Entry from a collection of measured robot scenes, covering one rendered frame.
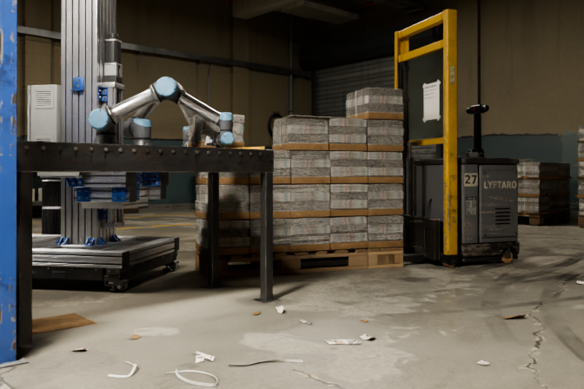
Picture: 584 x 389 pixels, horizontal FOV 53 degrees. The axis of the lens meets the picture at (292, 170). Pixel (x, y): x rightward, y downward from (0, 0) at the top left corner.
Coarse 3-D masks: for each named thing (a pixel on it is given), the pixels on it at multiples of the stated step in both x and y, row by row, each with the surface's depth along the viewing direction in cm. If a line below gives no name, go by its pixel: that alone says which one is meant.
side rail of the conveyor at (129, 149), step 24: (24, 144) 231; (48, 144) 237; (72, 144) 243; (96, 144) 250; (120, 144) 257; (24, 168) 231; (48, 168) 237; (72, 168) 243; (96, 168) 250; (120, 168) 257; (144, 168) 265; (168, 168) 272; (192, 168) 281; (216, 168) 290; (240, 168) 300; (264, 168) 310
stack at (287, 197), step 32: (288, 160) 400; (320, 160) 408; (352, 160) 416; (224, 192) 383; (256, 192) 390; (288, 192) 398; (320, 192) 406; (352, 192) 416; (224, 224) 384; (256, 224) 391; (288, 224) 398; (320, 224) 407; (352, 224) 415; (224, 256) 397; (256, 256) 391; (288, 256) 398; (320, 256) 406; (352, 256) 415
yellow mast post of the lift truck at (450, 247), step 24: (456, 24) 424; (456, 48) 423; (456, 72) 423; (456, 96) 423; (456, 120) 423; (456, 144) 423; (456, 168) 423; (456, 192) 423; (456, 216) 422; (456, 240) 422
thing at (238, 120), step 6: (198, 120) 387; (204, 120) 379; (234, 120) 385; (240, 120) 387; (198, 126) 384; (204, 126) 378; (210, 126) 379; (216, 126) 381; (234, 126) 386; (240, 126) 387; (198, 132) 383; (204, 132) 378; (210, 132) 379; (216, 132) 381; (234, 132) 386; (240, 132) 387; (198, 138) 384; (204, 138) 378; (210, 138) 379; (240, 138) 387
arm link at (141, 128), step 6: (138, 120) 397; (144, 120) 398; (132, 126) 400; (138, 126) 397; (144, 126) 397; (150, 126) 401; (132, 132) 401; (138, 132) 396; (144, 132) 397; (150, 132) 402
